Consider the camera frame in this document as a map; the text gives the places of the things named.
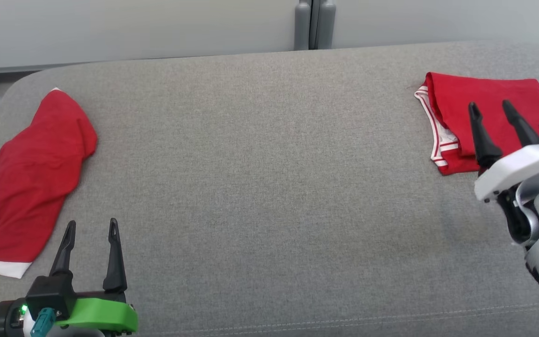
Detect grey fabric sofa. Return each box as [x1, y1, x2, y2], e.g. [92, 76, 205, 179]
[0, 41, 539, 337]

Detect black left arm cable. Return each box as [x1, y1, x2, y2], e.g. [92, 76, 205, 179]
[30, 308, 57, 337]

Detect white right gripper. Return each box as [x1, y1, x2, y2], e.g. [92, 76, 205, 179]
[468, 99, 539, 203]

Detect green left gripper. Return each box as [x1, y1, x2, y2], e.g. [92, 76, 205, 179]
[49, 218, 138, 335]

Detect red jersey with white sleeves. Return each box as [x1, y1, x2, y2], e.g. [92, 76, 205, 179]
[415, 72, 539, 176]

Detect red shorts with white stripe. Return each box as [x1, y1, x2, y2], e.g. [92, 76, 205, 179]
[0, 88, 98, 279]

